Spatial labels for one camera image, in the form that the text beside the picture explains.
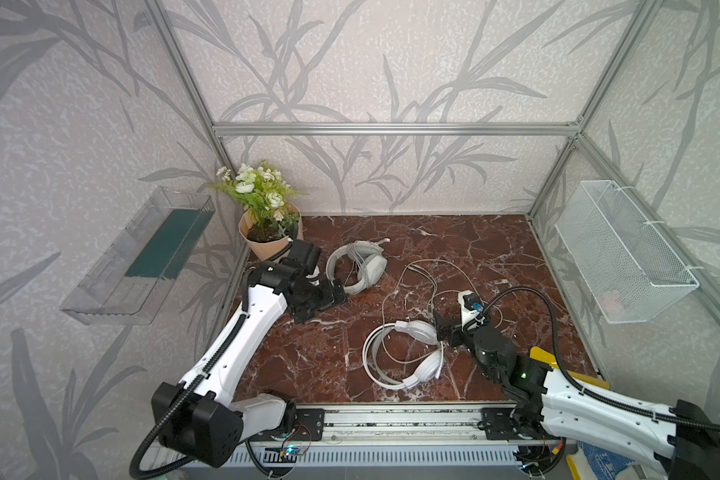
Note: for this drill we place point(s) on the aluminium frame crossbar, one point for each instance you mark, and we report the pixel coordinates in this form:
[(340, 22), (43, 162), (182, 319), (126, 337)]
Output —
[(231, 129)]

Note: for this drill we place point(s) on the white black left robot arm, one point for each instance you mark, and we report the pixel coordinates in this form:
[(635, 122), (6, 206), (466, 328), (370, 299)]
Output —
[(198, 418)]

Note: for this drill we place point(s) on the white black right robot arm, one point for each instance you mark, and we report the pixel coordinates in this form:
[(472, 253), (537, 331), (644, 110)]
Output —
[(679, 441)]

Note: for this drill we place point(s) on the peach flower pot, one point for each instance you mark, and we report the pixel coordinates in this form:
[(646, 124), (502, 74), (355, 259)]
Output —
[(264, 243)]

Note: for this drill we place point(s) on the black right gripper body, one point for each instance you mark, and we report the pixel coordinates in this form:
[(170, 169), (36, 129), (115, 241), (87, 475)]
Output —
[(451, 330)]

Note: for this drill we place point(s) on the clear plastic wall shelf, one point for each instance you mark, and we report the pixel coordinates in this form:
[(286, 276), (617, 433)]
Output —
[(132, 279)]

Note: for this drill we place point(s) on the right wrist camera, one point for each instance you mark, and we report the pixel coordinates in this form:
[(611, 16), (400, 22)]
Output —
[(470, 308)]

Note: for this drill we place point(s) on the artificial green white plant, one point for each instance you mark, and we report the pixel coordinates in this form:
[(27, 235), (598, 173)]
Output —
[(264, 194)]

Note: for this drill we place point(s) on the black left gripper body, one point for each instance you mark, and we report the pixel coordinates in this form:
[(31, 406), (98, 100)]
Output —
[(328, 291)]

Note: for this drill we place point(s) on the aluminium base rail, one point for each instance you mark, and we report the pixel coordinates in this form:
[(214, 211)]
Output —
[(388, 435)]

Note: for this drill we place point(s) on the white wire mesh basket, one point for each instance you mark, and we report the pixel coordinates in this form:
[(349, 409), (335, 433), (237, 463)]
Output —
[(629, 267)]

